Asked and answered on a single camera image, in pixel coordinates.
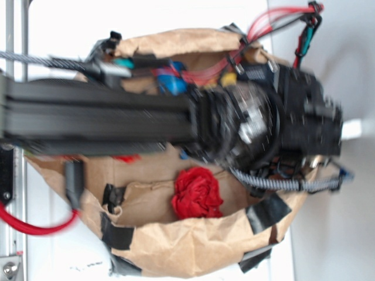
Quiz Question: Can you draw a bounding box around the aluminium frame rail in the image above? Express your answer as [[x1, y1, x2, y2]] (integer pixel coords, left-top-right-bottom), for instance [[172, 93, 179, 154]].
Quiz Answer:
[[0, 0, 29, 281]]

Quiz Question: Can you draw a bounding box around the metal corner bracket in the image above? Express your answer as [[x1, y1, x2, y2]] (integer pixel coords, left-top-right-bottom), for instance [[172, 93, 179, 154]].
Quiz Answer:
[[0, 255, 24, 281]]

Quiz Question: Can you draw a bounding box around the red thick cable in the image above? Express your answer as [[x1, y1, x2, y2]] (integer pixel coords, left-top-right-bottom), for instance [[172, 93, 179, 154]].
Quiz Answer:
[[0, 201, 81, 237]]

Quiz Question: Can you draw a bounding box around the red crumpled cloth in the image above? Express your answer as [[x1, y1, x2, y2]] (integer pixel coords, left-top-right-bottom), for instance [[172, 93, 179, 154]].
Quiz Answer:
[[171, 167, 223, 220]]

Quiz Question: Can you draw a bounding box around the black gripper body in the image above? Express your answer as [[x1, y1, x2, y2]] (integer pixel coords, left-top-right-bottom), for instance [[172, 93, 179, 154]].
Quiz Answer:
[[274, 65, 343, 159]]

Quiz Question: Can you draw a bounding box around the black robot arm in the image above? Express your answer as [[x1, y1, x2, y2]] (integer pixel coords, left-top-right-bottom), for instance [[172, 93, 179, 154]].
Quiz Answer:
[[1, 67, 343, 171]]

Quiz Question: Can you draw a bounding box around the red wire bundle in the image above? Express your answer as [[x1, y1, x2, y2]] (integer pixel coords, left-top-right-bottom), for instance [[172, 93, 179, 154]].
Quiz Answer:
[[181, 1, 325, 85]]

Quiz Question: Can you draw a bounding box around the brown paper bag tray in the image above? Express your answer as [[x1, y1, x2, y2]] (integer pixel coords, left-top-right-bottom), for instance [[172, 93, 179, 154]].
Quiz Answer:
[[25, 28, 320, 278]]

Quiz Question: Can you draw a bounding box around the braided grey cable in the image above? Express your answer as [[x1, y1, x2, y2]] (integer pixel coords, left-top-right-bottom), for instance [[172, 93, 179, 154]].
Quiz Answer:
[[230, 163, 355, 194]]

